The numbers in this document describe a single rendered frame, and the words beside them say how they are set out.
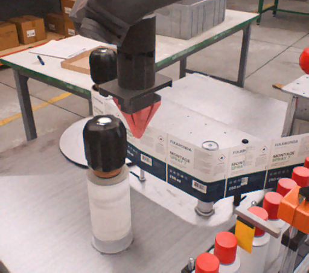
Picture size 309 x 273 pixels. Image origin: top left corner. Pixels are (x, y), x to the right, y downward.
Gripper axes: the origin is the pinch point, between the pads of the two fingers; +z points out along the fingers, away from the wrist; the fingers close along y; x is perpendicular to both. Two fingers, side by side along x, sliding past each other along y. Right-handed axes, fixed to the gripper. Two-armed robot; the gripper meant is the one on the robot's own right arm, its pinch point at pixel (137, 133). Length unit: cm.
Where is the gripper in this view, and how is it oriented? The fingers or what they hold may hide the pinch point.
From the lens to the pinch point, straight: 60.4
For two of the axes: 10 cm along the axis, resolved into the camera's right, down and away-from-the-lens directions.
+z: -0.1, 8.7, 4.9
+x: 7.3, 3.5, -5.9
